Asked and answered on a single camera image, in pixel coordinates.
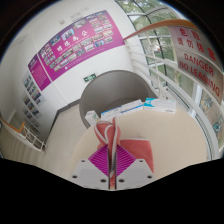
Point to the row of white wall posters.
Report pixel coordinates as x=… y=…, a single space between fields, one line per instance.
x=31 y=100

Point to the grey round-back chair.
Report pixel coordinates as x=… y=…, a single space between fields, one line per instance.
x=113 y=86

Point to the green exit sign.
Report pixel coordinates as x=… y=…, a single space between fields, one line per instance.
x=90 y=77

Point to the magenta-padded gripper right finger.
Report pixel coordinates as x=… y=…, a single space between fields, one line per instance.
x=125 y=161

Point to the red-lettered warning sign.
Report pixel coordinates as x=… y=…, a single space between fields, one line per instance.
x=200 y=63

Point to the flat white blue box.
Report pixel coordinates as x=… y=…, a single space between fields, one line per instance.
x=132 y=107
x=111 y=115

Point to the flat white teal box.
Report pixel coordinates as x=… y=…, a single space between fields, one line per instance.
x=160 y=105

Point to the pink towel with grey trim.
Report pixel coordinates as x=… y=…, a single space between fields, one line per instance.
x=140 y=150

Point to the small white carton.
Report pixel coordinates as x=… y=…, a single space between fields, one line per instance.
x=92 y=117

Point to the large magenta wall poster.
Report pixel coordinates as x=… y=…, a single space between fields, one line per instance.
x=80 y=45

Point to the narrow magenta wall poster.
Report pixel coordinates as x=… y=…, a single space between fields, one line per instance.
x=38 y=71

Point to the white stair railing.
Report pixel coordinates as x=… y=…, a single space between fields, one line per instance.
x=28 y=135

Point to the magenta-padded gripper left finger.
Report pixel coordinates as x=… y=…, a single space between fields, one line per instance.
x=100 y=161

